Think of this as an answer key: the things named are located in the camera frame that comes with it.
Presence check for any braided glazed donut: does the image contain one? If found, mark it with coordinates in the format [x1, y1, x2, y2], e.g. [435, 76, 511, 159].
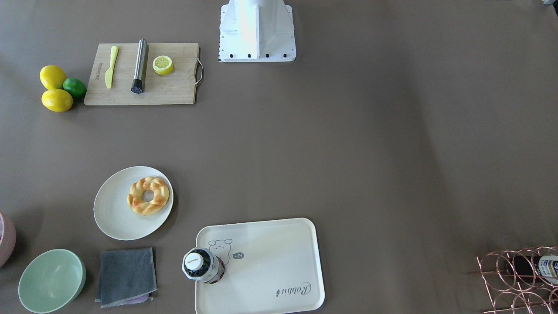
[127, 176, 170, 216]

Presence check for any white round plate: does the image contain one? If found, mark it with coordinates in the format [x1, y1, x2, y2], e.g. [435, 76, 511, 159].
[93, 166, 174, 241]

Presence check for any cream rabbit tray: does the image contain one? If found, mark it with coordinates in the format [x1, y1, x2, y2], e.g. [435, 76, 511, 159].
[195, 217, 326, 314]

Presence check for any tea bottle on tray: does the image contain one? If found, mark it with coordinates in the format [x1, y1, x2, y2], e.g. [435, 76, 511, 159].
[181, 248, 225, 284]

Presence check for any wooden cutting board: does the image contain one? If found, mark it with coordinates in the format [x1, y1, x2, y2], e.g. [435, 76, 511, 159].
[84, 42, 203, 106]

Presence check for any half lemon slice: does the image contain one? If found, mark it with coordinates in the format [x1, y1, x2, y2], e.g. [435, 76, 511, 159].
[152, 55, 174, 75]

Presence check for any steel cylinder muddler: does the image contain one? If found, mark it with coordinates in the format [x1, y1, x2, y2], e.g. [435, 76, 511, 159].
[131, 38, 148, 95]

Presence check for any yellow plastic knife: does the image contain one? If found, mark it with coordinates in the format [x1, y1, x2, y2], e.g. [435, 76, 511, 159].
[104, 45, 119, 89]

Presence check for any grey folded cloth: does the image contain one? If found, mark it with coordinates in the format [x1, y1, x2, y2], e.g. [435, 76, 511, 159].
[95, 247, 157, 308]

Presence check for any green lime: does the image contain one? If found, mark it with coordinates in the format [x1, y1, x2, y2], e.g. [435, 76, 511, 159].
[62, 78, 86, 98]

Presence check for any yellow lemon outer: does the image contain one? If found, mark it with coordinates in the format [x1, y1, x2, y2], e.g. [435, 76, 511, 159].
[41, 89, 74, 113]

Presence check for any yellow lemon near board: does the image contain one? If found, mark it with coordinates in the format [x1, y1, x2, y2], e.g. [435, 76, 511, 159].
[39, 65, 67, 91]

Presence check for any mint green bowl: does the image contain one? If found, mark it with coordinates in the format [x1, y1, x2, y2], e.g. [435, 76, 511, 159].
[18, 249, 86, 314]

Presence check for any tea bottle in rack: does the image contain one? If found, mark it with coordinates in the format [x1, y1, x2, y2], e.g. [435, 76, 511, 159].
[508, 255, 558, 286]

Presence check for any pink bowl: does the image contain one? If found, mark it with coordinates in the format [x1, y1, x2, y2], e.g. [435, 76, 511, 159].
[0, 212, 17, 267]

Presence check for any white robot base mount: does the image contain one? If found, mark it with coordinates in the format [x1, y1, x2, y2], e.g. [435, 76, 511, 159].
[218, 0, 297, 62]

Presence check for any copper wire bottle rack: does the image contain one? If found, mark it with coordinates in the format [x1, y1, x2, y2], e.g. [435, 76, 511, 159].
[476, 245, 558, 314]

